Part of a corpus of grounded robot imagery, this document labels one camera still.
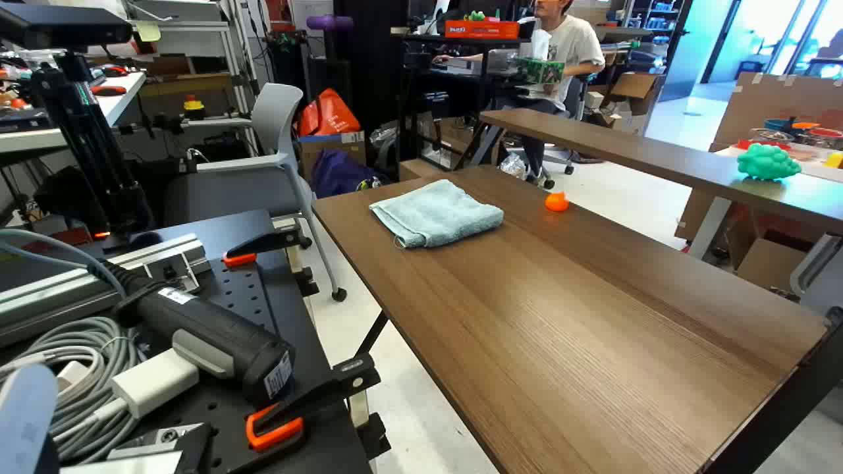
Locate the light blue terry cloth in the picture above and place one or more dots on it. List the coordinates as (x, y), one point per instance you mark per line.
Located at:
(436, 215)

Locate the dark blue bag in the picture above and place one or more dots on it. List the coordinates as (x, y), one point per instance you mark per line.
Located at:
(337, 173)

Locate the small orange ball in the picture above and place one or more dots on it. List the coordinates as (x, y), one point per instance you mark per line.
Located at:
(556, 205)

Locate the black shelf rack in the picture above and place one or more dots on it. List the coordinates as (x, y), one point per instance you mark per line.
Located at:
(411, 89)

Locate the orange bag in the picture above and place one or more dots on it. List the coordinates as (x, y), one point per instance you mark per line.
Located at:
(330, 114)

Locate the grey office chair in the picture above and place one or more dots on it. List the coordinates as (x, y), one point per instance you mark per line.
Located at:
(237, 189)

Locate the black box device with label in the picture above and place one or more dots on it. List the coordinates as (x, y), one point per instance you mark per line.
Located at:
(228, 343)

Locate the person in white shirt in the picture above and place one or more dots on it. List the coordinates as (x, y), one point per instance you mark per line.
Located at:
(574, 49)

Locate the white power adapter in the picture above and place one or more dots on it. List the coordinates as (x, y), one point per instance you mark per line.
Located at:
(154, 384)

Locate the white metal shelf rack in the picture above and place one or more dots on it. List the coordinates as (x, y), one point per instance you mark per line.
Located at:
(187, 36)

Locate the white workbench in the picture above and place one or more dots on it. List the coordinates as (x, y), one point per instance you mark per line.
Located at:
(120, 97)

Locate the cardboard box under side table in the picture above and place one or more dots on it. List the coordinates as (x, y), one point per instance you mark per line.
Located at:
(773, 264)

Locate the green spiky toy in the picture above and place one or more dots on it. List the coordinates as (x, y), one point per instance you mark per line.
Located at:
(768, 165)

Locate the large cardboard sheet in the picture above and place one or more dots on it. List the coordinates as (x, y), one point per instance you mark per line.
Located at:
(765, 102)

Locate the red orange toy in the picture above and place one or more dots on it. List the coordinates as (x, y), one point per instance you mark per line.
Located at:
(806, 131)

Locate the yellow toy block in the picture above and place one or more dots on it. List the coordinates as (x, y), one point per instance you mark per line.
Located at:
(834, 159)

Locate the blue rounded object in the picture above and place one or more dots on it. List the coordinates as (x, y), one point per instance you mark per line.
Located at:
(23, 418)

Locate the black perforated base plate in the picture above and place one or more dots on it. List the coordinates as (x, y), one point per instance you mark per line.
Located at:
(254, 300)

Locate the black camera tripod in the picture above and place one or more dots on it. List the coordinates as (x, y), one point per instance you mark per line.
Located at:
(93, 149)

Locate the aluminium extrusion rail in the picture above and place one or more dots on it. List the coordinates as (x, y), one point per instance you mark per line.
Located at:
(54, 293)

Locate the black stereo camera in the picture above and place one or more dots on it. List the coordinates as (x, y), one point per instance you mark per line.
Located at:
(62, 24)

